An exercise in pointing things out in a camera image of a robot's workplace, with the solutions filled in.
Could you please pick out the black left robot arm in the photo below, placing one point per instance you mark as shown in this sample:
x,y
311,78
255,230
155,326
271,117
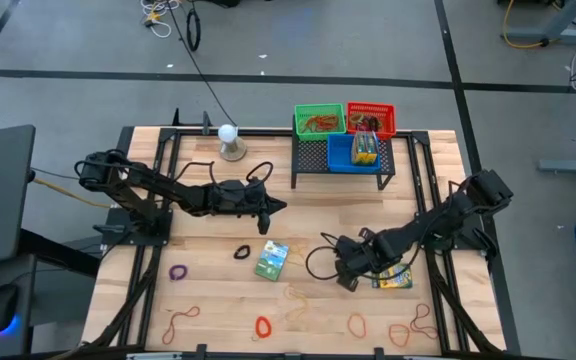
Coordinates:
x,y
153,182

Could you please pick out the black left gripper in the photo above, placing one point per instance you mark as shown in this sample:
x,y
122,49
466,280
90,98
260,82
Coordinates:
x,y
238,200

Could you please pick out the black perforated metal shelf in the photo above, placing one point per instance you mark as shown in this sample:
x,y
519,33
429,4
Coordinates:
x,y
310,157

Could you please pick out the green plastic mesh basket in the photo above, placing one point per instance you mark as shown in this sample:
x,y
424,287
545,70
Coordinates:
x,y
302,132

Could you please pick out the grey side desk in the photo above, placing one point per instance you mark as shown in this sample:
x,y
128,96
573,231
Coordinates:
x,y
24,300

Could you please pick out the grey desk base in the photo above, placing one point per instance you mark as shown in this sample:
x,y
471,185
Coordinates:
x,y
553,34

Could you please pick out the yellow crayon box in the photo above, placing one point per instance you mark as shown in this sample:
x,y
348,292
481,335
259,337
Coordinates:
x,y
359,147

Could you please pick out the yellow green marker box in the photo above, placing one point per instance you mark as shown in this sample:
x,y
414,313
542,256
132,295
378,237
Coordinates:
x,y
398,280

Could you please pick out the red plastic mesh basket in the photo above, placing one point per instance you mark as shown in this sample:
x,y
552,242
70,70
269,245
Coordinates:
x,y
388,112

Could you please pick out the blue plastic mesh basket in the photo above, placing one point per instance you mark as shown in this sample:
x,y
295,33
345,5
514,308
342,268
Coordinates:
x,y
340,155

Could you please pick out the orange rubber band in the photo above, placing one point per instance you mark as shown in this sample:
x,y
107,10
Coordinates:
x,y
349,325
390,335

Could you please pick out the grey desk foot bar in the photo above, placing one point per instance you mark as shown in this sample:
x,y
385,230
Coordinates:
x,y
568,166

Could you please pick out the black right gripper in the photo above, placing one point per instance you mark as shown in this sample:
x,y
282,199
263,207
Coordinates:
x,y
363,257

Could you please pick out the black computer mouse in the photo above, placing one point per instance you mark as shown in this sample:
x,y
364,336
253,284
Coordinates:
x,y
0,302

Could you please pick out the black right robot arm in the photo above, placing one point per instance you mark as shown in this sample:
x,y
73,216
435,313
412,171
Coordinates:
x,y
428,230

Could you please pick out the silver metal bracket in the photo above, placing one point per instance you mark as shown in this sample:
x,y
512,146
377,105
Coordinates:
x,y
153,356

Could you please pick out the yellow rubber band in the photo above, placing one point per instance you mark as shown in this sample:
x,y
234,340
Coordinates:
x,y
299,262
302,121
300,300

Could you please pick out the white light bulb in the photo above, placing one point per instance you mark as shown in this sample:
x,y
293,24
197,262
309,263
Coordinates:
x,y
227,133

